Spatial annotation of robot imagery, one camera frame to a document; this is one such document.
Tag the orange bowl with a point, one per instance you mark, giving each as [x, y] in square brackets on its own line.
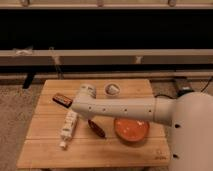
[131, 130]

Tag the white paper cup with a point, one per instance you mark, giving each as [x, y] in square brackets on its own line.
[112, 90]

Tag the black power adapter box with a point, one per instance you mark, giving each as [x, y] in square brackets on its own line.
[184, 90]

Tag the dark red dried pepper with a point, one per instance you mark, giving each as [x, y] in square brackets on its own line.
[99, 131]

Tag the dark candy bar wrapper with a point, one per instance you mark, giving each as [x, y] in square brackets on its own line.
[62, 99]

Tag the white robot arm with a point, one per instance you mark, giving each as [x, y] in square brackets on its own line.
[189, 116]

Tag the white plastic bottle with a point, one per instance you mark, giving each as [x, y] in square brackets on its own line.
[68, 128]

